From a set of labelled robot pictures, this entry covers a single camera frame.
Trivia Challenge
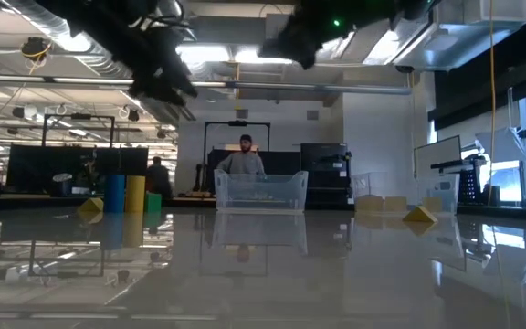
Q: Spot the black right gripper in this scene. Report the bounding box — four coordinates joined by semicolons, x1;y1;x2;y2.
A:
258;4;337;69

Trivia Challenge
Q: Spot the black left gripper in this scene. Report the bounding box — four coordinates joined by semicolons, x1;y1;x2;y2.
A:
107;25;199;107

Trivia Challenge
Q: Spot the yellow cylinder block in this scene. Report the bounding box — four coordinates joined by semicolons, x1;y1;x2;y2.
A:
124;175;147;214

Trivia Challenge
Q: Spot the green block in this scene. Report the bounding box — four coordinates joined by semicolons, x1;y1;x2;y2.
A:
143;192;163;213

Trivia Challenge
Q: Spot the blue cylinder block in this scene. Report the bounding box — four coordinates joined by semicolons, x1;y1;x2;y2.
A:
103;175;127;214

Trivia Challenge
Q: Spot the grey ceiling pipe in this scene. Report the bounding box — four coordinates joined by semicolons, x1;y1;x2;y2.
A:
0;74;413;96

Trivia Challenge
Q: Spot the ceiling light panel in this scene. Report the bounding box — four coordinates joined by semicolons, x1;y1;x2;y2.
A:
175;43;264;65

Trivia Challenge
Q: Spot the person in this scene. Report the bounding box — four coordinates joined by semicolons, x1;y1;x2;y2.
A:
146;156;173;198
216;133;267;175

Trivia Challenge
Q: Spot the black equipment cabinet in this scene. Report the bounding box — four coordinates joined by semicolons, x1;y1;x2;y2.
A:
300;143;353;205

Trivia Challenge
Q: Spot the yellow triangle block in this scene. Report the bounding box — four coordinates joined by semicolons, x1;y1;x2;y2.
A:
76;196;105;214
402;205;439;224

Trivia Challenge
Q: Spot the clear plastic bin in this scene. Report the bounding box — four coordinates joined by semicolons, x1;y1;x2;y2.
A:
351;171;461;215
213;168;310;215

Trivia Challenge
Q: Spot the black partition panel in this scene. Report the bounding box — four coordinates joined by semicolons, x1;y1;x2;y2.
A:
5;144;150;198

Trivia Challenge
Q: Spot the white screen monitor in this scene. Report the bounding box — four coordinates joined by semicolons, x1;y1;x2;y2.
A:
413;135;463;180

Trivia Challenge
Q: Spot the black perforated crate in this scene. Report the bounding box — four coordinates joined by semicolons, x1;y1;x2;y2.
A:
458;167;484;206

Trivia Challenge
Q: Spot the black metal frame rig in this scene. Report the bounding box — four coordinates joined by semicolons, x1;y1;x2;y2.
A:
41;113;116;148
202;121;272;193

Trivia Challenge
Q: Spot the cable reel with yellow cord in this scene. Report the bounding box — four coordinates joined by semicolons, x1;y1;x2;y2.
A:
19;36;53;74

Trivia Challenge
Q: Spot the corrugated silver duct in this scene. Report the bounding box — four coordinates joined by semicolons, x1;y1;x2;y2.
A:
0;0;132;80

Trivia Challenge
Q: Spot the rectangular silver duct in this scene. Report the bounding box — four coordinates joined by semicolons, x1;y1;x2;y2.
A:
262;0;526;73

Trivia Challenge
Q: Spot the yellow hanging cord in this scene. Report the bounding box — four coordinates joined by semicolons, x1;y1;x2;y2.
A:
485;0;497;207

